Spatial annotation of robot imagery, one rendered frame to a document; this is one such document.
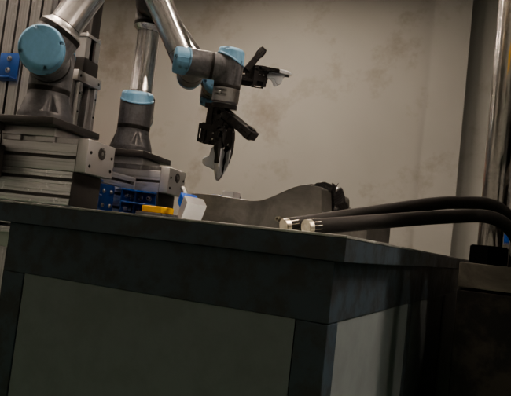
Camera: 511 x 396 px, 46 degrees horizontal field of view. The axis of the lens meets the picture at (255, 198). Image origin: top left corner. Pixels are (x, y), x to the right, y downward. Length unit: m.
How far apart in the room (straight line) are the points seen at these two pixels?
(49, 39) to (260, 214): 0.69
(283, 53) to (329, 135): 0.90
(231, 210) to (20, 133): 0.61
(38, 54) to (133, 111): 0.62
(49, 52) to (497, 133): 1.13
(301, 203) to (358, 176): 3.85
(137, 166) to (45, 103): 0.50
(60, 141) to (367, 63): 4.18
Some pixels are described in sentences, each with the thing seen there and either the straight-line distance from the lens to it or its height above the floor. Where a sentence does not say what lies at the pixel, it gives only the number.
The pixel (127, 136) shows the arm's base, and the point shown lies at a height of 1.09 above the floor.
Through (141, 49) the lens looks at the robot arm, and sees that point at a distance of 2.41.
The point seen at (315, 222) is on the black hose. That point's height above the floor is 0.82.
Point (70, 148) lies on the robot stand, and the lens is 1.68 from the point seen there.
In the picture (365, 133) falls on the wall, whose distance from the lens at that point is 5.44.
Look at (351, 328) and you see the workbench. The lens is 1.02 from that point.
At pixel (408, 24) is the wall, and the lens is 5.68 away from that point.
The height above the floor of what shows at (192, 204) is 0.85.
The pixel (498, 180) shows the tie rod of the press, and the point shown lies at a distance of 1.58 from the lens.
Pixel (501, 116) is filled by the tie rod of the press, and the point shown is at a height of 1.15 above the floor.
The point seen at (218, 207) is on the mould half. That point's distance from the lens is 1.64.
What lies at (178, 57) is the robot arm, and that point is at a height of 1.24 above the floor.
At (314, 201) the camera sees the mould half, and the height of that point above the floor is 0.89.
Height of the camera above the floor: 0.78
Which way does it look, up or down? 4 degrees up
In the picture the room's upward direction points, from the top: 7 degrees clockwise
